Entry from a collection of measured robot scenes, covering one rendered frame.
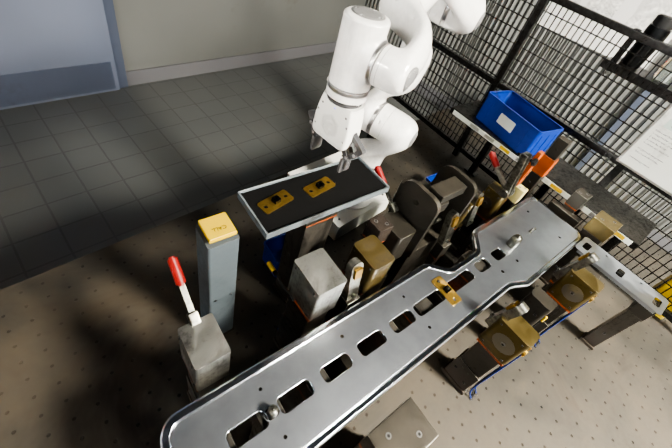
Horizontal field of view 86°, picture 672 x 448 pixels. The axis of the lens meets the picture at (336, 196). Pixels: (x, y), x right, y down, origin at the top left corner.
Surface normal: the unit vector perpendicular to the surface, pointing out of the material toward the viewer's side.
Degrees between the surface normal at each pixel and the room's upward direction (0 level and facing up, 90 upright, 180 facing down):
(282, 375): 0
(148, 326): 0
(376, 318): 0
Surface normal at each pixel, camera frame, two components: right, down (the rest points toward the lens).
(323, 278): 0.23, -0.70
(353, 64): -0.43, 0.57
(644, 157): -0.78, 0.29
